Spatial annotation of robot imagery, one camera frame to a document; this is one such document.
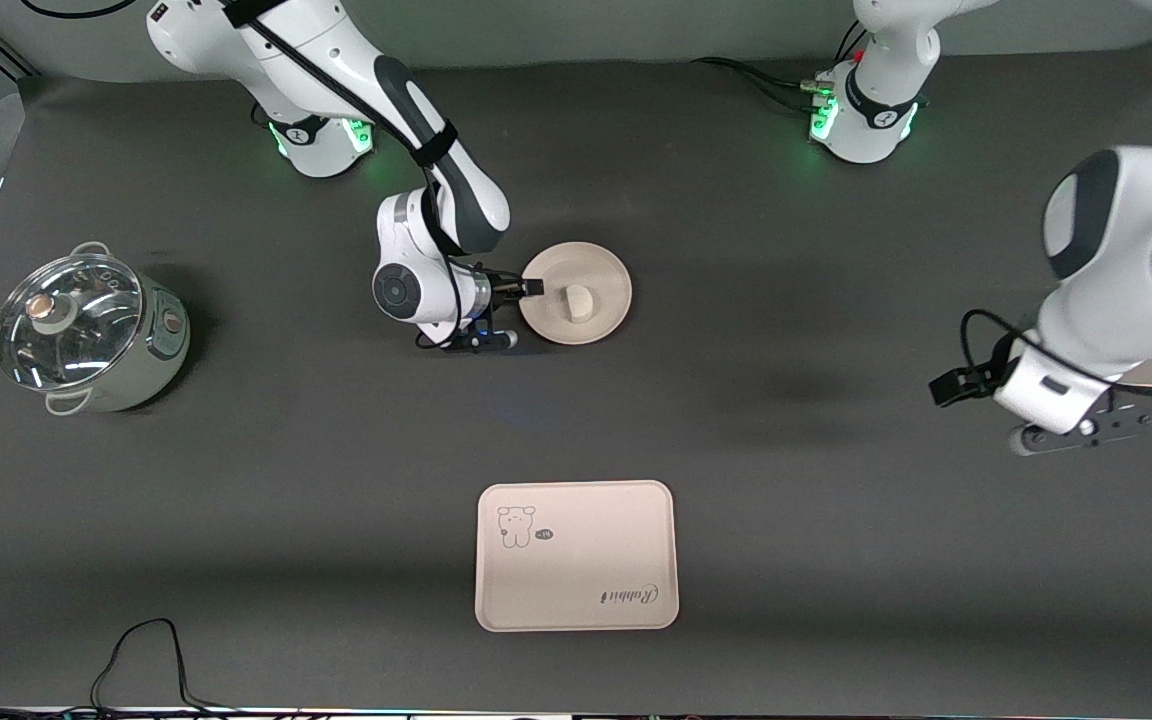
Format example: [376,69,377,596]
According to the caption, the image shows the round cream plate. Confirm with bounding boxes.
[519,241,633,347]

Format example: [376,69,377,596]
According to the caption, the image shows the cream tray with bear print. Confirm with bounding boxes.
[475,480,680,633]

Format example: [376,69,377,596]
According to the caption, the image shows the pale green cooking pot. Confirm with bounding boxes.
[0,242,192,416]

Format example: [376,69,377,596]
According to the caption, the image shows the glass pot lid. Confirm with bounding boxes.
[0,253,145,392]

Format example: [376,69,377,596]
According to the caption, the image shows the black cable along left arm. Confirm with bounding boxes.
[960,108,1152,389]

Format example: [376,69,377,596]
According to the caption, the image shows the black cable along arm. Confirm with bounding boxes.
[960,108,1152,389]
[221,0,482,349]

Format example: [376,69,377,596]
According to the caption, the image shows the black cable along right arm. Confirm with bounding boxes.
[221,0,482,349]

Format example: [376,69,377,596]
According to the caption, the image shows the black cables at left base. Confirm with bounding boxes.
[691,55,837,113]

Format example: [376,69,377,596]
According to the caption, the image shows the black cable on table edge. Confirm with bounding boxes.
[0,618,277,720]

